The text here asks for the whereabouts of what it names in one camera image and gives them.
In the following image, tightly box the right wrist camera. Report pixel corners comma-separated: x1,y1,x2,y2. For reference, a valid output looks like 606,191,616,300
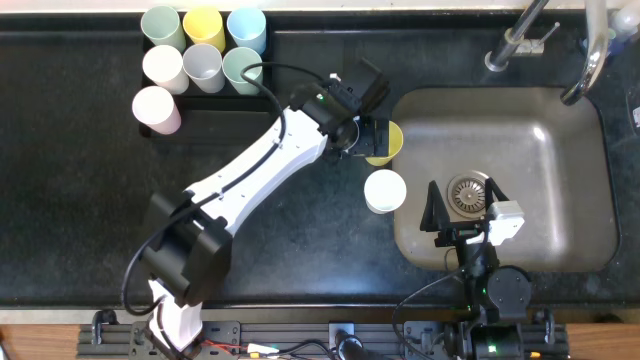
466,199,527,248

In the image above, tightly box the green cup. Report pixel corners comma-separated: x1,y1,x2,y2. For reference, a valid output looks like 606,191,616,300
221,46,265,97
140,4,187,53

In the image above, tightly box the blue cup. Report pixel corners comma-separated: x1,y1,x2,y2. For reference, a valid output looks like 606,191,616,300
226,6,268,56

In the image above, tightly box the steel tap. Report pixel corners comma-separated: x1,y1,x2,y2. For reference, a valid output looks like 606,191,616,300
483,0,613,107

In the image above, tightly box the mounting rail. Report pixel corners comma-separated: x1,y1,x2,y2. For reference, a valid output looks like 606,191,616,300
76,308,572,360

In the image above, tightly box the pink cup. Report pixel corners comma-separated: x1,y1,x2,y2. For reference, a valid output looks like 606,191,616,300
131,85,183,136

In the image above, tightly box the steel sink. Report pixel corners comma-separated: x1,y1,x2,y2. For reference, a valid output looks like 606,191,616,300
390,86,622,274

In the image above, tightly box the white cup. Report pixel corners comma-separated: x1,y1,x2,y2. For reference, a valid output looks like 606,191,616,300
363,168,409,216
141,44,191,96

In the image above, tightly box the grey cup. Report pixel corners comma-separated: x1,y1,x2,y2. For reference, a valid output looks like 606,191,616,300
182,42,227,95

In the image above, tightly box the blue soap bottle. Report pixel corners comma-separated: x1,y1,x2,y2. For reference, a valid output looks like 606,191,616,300
581,0,640,57

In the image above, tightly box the yellow cup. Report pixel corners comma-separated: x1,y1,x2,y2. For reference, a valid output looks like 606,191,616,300
363,119,405,168
182,5,227,54

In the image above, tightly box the black tray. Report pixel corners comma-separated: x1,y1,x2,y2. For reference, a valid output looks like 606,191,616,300
138,19,276,139

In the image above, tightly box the black cable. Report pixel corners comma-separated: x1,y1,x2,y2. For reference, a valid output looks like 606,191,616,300
390,247,489,360
121,61,327,318

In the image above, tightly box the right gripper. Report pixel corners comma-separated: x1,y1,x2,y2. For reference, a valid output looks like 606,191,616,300
419,177,511,249

